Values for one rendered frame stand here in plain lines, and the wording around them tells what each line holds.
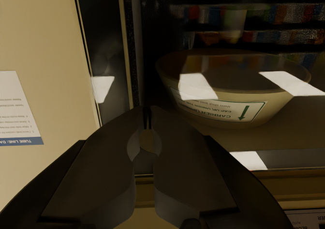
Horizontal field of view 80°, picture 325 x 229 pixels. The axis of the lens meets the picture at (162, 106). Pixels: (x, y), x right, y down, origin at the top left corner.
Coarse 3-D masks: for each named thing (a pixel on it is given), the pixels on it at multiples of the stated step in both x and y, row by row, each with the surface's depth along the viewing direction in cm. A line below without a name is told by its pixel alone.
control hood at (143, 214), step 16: (144, 192) 19; (272, 192) 19; (288, 192) 19; (304, 192) 19; (320, 192) 19; (144, 208) 18; (288, 208) 18; (304, 208) 18; (128, 224) 17; (144, 224) 17; (160, 224) 17
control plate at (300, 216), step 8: (312, 208) 18; (320, 208) 18; (288, 216) 18; (296, 216) 18; (304, 216) 18; (312, 216) 18; (320, 216) 18; (296, 224) 18; (304, 224) 18; (312, 224) 18; (320, 224) 18
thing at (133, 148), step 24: (120, 120) 11; (144, 120) 12; (96, 144) 9; (120, 144) 9; (72, 168) 8; (96, 168) 8; (120, 168) 8; (72, 192) 7; (96, 192) 7; (120, 192) 7; (48, 216) 6; (72, 216) 6; (96, 216) 6; (120, 216) 7
